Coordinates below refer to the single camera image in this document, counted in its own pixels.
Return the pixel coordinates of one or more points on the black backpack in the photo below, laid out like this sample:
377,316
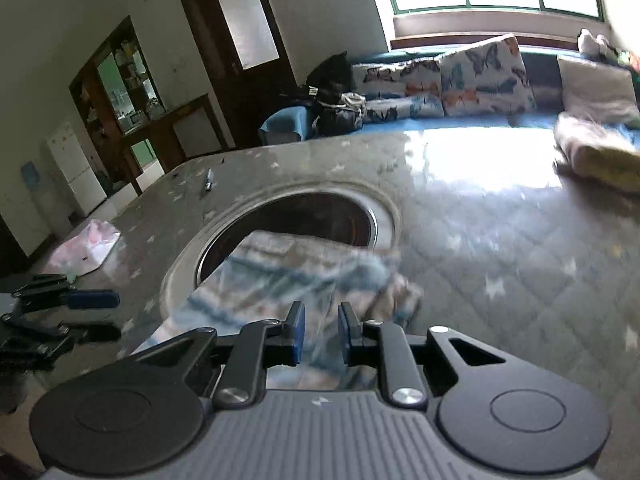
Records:
330,72

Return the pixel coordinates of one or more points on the blue sofa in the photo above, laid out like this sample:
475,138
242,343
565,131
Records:
285,120

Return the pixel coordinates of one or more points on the low wooden cabinet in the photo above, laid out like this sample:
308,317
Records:
200,130

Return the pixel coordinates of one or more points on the large butterfly print pillow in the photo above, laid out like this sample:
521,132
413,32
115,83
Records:
485,75

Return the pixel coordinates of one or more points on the white refrigerator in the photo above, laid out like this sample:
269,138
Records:
75,170

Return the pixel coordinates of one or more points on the glass display cabinet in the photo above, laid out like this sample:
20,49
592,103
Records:
125,85

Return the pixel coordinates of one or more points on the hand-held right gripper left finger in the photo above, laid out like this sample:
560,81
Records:
298,330

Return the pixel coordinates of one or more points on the long butterfly print pillow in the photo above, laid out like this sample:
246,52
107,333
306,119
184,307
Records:
395,77

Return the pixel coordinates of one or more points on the black bag with clothes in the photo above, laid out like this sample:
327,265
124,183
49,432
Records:
335,115

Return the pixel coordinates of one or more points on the plain grey pillow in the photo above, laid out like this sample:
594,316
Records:
595,85

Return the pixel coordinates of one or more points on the black and white plush toy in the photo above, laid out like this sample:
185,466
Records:
590,42

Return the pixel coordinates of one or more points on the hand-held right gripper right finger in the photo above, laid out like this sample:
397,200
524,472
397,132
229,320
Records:
344,332

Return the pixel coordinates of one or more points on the water dispenser with blue bottle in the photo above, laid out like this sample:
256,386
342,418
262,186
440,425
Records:
31,175

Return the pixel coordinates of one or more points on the pink white plastic bag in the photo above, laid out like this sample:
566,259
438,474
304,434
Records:
95,245

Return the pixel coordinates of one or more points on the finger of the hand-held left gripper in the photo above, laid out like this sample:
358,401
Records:
97,332
92,299

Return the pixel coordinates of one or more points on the flat butterfly print pillow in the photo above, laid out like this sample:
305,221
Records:
405,109

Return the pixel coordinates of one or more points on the dark wooden door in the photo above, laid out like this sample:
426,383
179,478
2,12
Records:
235,90

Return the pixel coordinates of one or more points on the striped light blue pink garment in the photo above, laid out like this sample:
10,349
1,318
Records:
280,270

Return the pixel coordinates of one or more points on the folded pastel blanket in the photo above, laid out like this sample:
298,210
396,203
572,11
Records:
595,155

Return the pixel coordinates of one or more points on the pen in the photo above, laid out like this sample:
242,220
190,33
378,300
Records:
209,180

